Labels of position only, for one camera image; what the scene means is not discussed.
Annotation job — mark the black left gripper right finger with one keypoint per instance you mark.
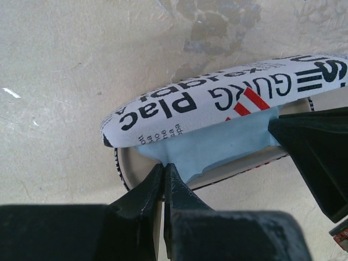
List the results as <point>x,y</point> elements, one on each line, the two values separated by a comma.
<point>194,231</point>

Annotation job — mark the white printed glasses case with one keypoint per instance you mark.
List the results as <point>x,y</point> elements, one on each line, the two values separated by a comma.
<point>209,99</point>

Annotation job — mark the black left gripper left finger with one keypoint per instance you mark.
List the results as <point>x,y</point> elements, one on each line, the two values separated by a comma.
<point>126,229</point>

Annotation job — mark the blue cleaning cloth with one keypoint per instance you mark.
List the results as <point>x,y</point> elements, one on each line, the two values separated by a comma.
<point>201,150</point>

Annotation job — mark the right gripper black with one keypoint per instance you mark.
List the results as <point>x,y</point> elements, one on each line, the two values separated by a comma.
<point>317,144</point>

